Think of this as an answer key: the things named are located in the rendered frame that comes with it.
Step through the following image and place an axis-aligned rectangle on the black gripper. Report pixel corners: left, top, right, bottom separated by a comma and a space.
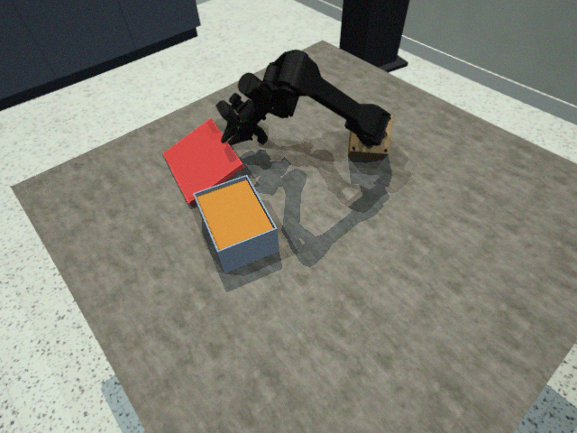
215, 99, 268, 145

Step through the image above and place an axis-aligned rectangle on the red lid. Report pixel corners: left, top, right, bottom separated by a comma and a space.
163, 118, 244, 206

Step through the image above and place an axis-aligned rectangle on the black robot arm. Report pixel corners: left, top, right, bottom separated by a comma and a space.
238, 50, 391, 149

